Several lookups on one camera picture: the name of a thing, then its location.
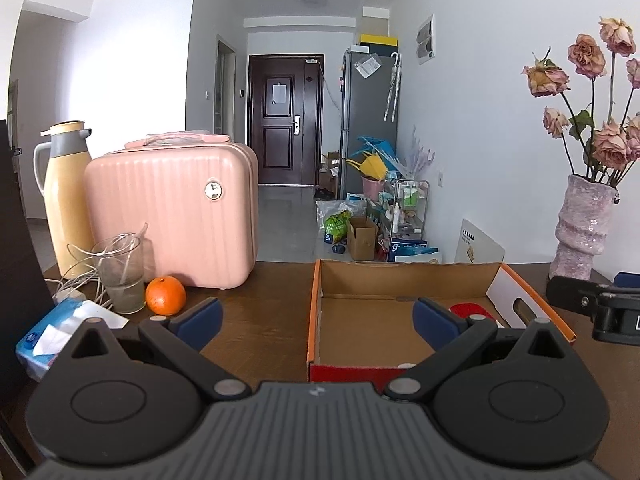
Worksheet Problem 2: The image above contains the white cable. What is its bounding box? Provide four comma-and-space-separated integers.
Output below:
52, 232, 143, 311

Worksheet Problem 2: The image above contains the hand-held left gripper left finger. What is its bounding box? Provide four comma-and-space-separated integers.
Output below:
70, 298, 252, 404

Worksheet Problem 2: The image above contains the blue tissue pack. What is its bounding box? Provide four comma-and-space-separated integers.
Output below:
15, 299, 130, 381

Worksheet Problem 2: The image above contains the pink textured vase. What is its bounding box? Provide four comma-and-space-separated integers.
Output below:
549, 175, 618, 281

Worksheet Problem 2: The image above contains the clear plastic bag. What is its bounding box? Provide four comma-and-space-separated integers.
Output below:
315, 199, 368, 233

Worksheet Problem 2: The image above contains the bunch of dried pink roses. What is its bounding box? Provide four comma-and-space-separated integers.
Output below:
521, 16, 640, 188

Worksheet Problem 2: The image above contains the clear document pouch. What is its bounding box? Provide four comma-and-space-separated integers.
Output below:
354, 55, 383, 79

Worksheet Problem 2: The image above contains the orange-rimmed cardboard box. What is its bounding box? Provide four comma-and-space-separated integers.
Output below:
306, 259, 577, 383

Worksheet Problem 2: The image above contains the small open cardboard box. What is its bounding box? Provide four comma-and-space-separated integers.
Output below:
347, 217, 379, 262

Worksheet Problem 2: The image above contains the metal wire storage rack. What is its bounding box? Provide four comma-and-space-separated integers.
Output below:
380, 178, 430, 251

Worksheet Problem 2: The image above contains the blue paper towel pack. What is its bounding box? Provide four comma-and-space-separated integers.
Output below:
387, 237, 430, 261

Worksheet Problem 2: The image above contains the yellow thermos jug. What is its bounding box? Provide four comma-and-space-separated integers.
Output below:
33, 121, 96, 280

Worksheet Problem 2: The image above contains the grey refrigerator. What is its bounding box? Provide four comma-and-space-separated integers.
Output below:
339, 46, 399, 200

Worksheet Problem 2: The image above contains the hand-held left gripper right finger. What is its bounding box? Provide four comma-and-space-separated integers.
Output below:
383, 297, 569, 404

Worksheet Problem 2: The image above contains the green plastic bag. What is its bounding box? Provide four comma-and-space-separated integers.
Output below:
322, 212, 353, 245

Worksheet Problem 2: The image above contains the lilac dried grass bunch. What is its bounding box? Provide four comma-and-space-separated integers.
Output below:
400, 127, 436, 181

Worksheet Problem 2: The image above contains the yellow plastic object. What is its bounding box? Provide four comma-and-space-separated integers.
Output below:
345, 154, 388, 181

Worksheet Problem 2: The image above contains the white power adapter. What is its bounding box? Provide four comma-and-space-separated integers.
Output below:
52, 286, 87, 305

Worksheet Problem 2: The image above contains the white printed board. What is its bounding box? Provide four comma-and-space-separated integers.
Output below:
455, 218, 506, 264

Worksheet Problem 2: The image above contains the blue plastic object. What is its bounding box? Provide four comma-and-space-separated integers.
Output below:
356, 135, 401, 171

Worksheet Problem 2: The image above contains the white printed carton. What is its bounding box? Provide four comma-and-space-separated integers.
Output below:
395, 251, 443, 264

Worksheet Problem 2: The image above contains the dark brown entrance door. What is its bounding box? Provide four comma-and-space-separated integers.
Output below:
248, 54, 325, 187

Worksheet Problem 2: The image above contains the clear drinking straw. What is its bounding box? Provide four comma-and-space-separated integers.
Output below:
120, 222, 149, 281

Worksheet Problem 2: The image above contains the pink ribbed suitcase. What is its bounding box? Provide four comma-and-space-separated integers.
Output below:
84, 131, 260, 290

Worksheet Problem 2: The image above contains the distant brown cardboard box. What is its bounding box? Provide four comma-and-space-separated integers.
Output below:
320, 151, 342, 196

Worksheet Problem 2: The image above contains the white folded umbrella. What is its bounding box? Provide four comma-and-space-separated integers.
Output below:
384, 51, 402, 122

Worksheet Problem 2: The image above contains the clear drinking glass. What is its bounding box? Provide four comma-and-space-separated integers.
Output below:
92, 232, 147, 315

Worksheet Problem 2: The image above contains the orange fruit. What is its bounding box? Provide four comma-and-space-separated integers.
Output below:
145, 276, 187, 316

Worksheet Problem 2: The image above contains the pink plastic bucket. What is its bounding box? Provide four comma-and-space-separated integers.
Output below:
361, 175, 386, 202

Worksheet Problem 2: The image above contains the grey interior door frame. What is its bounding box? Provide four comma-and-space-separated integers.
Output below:
215, 34, 237, 136

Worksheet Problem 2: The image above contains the white wall panel box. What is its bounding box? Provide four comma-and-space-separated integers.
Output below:
416, 15, 437, 65

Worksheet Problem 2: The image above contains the red lid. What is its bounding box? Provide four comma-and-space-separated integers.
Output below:
448, 303, 496, 322

